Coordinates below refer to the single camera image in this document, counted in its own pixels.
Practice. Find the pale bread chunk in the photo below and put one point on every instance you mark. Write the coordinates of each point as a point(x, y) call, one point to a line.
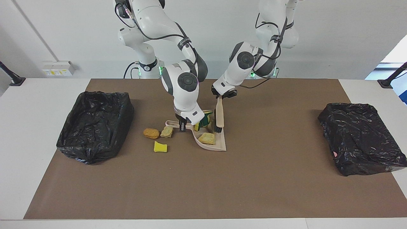
point(207, 138)

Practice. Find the beige bread scrap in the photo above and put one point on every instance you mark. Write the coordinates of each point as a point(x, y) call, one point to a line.
point(167, 132)

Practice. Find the brown table mat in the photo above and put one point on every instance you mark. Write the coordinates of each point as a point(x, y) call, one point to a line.
point(203, 197)

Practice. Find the brown peanut toy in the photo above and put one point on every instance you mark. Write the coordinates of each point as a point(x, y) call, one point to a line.
point(151, 133)

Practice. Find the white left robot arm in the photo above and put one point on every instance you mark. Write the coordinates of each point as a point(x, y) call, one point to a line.
point(244, 60)

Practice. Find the black clamp stand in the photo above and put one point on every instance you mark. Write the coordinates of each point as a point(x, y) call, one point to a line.
point(14, 79)
point(389, 82)

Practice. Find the white wall socket box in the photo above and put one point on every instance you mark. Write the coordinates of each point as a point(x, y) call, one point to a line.
point(57, 68)

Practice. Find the beige plastic dustpan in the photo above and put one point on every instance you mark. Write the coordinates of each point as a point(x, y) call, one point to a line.
point(213, 146)

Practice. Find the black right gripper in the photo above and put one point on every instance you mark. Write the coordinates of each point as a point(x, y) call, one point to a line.
point(182, 118)

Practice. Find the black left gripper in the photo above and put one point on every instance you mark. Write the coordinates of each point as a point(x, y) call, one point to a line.
point(227, 92)

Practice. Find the black bag bin pink spot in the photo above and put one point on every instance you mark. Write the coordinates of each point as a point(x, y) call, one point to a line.
point(359, 140)

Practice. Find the beige hand brush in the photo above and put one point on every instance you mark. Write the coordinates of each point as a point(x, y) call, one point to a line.
point(219, 116)

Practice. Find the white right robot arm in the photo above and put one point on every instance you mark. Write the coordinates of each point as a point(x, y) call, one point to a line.
point(184, 95)

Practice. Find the black bag lined bin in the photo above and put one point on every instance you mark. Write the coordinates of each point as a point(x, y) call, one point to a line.
point(95, 127)

